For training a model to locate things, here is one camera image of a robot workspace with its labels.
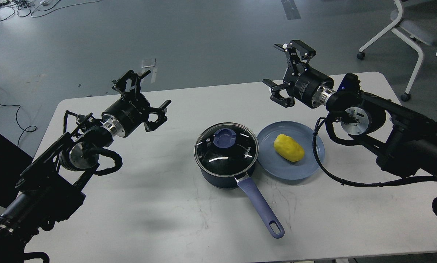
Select black floor cable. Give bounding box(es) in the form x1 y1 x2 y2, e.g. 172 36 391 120
0 82 38 148

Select white office chair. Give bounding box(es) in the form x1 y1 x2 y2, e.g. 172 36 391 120
357 0 437 102

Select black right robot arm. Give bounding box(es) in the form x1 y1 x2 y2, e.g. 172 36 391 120
262 40 437 187

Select blue round plate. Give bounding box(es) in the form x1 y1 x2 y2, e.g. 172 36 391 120
257 121 319 182

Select black box at left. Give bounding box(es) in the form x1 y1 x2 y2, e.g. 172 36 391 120
0 134 33 207

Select glass pot lid blue knob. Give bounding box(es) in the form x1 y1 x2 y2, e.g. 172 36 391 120
194 122 259 176

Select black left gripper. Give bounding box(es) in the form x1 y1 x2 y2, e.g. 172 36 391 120
102 70 172 138

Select cable bundle on floor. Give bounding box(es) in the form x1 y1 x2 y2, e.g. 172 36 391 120
0 0 102 23

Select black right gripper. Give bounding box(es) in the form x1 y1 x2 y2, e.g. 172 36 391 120
262 40 334 109

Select yellow peeled potato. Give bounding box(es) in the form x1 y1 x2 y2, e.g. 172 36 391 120
273 134 305 163

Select dark blue saucepan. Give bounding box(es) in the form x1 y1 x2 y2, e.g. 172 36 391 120
193 122 285 239

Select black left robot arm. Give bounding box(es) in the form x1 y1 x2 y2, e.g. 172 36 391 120
0 70 171 263

